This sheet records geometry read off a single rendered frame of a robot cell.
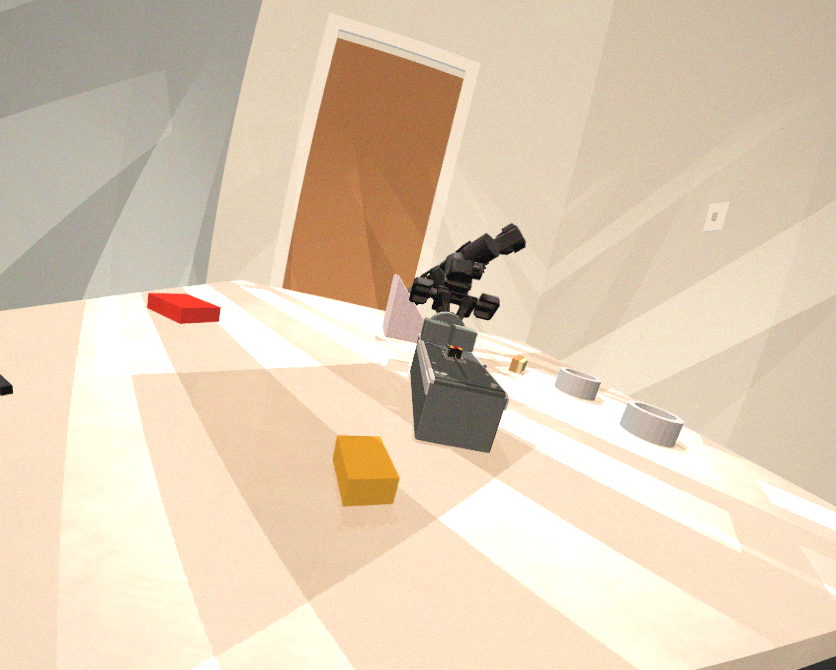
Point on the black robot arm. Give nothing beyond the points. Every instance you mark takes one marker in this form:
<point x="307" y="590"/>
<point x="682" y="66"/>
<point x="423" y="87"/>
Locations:
<point x="470" y="259"/>

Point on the grey short cylinder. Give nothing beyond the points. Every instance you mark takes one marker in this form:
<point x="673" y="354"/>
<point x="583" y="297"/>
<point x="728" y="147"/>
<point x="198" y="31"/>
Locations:
<point x="651" y="423"/>
<point x="577" y="383"/>

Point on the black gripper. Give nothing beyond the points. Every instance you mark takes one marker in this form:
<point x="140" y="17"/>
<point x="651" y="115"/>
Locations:
<point x="455" y="293"/>

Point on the black l-shaped rod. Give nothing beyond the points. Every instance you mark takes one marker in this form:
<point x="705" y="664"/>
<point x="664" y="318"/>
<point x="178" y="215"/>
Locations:
<point x="5" y="386"/>

